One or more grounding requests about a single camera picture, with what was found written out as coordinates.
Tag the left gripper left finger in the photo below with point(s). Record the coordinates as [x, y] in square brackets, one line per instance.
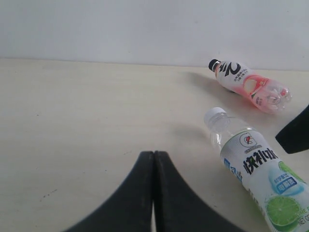
[129, 208]

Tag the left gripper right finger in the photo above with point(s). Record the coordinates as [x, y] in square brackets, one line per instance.
[177, 208]

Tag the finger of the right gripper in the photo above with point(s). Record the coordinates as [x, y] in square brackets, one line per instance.
[294, 137]

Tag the lime sports drink bottle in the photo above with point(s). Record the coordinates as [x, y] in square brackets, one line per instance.
[281, 195]

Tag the pink peach drink bottle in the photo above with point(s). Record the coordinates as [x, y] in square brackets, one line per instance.
[266, 94]

